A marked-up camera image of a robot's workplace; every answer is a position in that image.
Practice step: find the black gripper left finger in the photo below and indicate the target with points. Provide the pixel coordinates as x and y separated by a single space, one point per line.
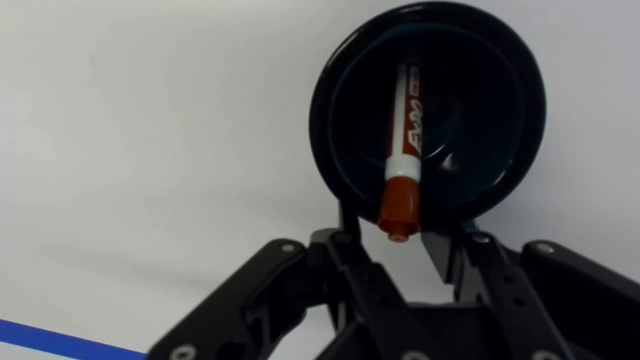
286 293

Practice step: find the red dry-erase marker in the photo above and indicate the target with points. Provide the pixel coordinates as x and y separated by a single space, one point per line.
403 166

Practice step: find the dark green speckled mug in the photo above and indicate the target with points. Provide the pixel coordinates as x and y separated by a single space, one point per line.
480 101

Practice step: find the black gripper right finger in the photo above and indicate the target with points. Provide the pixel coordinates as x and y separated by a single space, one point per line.
546 293

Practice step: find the blue tape line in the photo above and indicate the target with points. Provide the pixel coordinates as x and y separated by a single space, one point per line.
61 341

